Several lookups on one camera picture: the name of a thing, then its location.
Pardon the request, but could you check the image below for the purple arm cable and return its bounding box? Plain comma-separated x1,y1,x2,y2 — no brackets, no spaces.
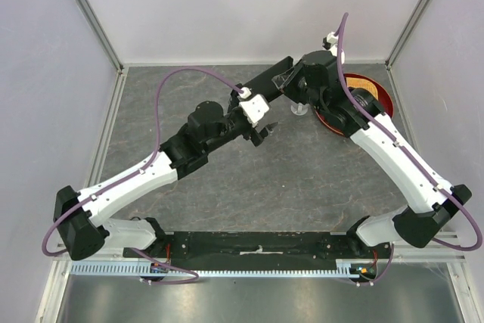
41,68,250,286
324,11,483,289

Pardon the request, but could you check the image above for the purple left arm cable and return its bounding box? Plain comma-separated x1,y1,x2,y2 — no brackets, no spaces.
41,68,250,286

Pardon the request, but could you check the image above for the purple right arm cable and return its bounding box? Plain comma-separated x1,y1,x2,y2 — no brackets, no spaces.
324,11,483,289

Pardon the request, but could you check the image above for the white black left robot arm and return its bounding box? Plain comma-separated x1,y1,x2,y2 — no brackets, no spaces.
53,95,271,261

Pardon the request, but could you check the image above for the woven bamboo basket tray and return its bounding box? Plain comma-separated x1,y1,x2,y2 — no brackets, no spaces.
346,76,379,99

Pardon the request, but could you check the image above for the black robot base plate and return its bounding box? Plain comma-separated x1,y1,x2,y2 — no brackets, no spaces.
123,231,392,278

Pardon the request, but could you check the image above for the aluminium front frame rail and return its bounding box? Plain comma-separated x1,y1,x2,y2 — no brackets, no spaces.
67,230,464,262

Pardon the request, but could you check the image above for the round red lacquer tray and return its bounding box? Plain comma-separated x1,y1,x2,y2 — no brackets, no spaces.
313,73,395,138

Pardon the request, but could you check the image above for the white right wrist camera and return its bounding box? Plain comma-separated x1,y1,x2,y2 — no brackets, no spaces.
322,32,339,57

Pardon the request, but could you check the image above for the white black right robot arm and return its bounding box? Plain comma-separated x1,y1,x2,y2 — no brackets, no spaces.
271,50,472,258

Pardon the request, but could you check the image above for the black zippered tool case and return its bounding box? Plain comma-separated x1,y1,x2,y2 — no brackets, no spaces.
227,56,293,113

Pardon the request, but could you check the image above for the blue slotted cable duct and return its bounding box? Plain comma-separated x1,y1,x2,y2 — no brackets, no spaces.
70,259,377,278

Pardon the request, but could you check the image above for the pale blue footed mug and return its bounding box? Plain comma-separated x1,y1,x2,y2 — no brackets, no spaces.
290,102,308,116

